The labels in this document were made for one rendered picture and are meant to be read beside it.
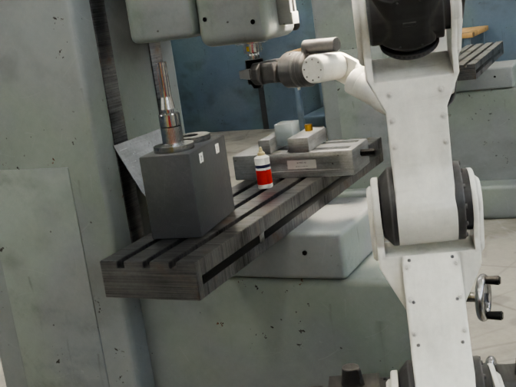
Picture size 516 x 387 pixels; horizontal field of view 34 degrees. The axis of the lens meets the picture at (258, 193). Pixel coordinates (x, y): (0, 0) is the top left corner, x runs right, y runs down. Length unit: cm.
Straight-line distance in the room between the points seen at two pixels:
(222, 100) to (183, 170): 789
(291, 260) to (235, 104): 758
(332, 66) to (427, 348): 78
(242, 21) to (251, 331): 79
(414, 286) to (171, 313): 96
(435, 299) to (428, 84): 38
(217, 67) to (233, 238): 789
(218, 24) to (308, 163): 45
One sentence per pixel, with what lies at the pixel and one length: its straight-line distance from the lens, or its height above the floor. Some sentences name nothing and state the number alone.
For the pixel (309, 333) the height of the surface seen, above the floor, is 58.
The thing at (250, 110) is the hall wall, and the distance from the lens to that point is 955.
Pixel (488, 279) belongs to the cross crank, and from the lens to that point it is 214.
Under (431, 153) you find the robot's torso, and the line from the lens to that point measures 149.
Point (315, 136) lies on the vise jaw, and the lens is 232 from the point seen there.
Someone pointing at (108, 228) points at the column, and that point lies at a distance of 227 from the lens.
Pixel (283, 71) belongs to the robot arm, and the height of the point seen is 123.
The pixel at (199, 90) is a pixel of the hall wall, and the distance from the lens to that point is 981.
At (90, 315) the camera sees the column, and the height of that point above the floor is 63.
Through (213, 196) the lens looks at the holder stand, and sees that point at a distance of 191.
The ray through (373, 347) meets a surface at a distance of 212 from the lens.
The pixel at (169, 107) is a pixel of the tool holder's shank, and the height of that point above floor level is 121.
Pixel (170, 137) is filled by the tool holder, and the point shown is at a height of 115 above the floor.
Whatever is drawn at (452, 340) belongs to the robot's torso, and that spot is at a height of 79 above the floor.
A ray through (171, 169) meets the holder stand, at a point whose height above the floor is 108.
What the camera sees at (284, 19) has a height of 135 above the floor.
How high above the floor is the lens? 141
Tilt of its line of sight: 13 degrees down
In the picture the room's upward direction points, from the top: 8 degrees counter-clockwise
